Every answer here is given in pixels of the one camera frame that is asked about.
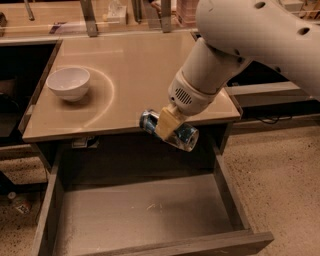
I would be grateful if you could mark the metal post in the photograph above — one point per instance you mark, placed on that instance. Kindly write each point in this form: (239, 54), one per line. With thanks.
(166, 15)
(89, 17)

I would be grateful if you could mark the grey cabinet with beige top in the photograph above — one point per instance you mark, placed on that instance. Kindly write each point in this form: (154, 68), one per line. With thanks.
(129, 74)

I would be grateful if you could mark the grey side shelf rail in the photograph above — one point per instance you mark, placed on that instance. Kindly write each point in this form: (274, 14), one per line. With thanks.
(267, 94)

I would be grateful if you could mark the metal post centre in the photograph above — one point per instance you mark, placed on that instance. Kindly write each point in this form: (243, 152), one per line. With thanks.
(166, 15)

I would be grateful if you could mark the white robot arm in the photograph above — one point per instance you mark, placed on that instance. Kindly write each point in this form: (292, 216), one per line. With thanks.
(232, 34)

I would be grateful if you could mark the white ceramic bowl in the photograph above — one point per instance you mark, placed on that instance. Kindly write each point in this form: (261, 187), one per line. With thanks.
(69, 84)

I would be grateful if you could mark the open grey wooden drawer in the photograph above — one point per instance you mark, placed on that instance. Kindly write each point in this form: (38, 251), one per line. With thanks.
(136, 196)

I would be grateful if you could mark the blue silver redbull can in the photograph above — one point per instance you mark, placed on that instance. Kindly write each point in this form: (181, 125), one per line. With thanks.
(184, 138)

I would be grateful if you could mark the metal post left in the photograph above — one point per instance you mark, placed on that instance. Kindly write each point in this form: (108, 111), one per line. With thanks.
(89, 17)

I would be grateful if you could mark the white box on counter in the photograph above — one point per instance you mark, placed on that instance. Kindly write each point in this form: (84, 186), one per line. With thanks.
(117, 15)

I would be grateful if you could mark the white gripper with vent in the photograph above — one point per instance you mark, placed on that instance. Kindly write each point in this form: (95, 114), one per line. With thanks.
(190, 95)

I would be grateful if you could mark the white tag on floor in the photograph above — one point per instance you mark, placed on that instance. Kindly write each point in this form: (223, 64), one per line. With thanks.
(23, 207)

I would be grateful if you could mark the pink plastic container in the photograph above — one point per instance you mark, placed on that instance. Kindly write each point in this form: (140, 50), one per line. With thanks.
(185, 12)

